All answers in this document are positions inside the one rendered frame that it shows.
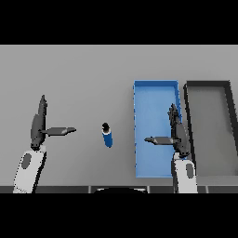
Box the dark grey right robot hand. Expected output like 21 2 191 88
143 102 192 157

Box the blue pipe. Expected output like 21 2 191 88
101 122 113 149

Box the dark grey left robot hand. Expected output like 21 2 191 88
30 94 77 152

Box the dark grey bin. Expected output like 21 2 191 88
183 80 238 178

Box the blue bin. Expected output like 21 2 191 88
132 80 189 179

